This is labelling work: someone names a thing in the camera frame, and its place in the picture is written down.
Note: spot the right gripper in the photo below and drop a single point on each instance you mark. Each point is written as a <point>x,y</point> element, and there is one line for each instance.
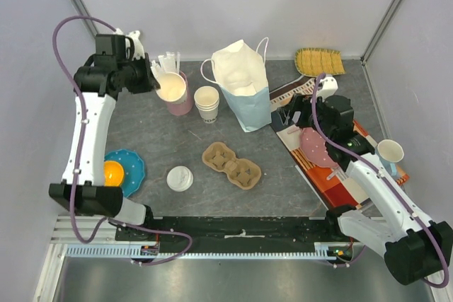
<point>297,112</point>

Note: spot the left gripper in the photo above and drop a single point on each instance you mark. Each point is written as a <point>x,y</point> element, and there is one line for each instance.
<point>150,83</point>

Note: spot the blue white paper bag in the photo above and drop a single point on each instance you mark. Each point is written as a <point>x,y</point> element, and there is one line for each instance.
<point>240,73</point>

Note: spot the brown cardboard cup carrier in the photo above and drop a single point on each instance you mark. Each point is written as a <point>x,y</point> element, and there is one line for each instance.
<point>241,172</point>

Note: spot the white paper coffee cup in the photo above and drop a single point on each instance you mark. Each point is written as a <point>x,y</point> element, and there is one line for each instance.
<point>173,88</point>

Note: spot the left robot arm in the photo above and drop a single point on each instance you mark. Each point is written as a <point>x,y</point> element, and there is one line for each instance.
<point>82,190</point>

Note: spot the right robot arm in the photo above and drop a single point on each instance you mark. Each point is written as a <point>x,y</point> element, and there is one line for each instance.
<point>412,245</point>

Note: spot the bundle of wrapped straws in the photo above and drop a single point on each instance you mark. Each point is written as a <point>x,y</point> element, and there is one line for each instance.
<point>168,63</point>

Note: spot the pink straw holder cup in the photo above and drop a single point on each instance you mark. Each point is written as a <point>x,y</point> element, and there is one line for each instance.
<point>183,108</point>

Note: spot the pink dotted plate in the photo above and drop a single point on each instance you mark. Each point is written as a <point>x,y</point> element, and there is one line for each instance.
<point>313,147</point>

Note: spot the stack of paper cups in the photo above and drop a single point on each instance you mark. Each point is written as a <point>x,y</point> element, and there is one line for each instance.
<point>207,102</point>

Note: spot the yellow woven basket tray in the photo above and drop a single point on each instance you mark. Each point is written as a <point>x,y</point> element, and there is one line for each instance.
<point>313,61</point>

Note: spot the blue dotted plate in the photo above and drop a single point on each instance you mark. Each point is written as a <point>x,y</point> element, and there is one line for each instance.
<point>134,167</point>

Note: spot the colourful patchwork placemat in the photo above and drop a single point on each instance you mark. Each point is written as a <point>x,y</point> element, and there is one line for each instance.
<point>338,191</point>

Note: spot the orange bowl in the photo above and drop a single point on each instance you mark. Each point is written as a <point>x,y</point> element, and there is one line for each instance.
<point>114,174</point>

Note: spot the white plastic cup lid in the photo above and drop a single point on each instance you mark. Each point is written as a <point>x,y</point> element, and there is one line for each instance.
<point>179,179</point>

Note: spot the light blue mug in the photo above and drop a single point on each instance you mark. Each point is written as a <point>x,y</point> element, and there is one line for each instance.
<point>390,153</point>

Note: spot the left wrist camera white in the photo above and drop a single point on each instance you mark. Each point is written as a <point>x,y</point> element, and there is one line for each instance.
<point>134,47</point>

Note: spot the pink handled fork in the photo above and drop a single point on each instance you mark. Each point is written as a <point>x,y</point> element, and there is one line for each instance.
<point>334,173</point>

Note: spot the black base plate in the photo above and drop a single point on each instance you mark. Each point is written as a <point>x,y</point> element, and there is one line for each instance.
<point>237,234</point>

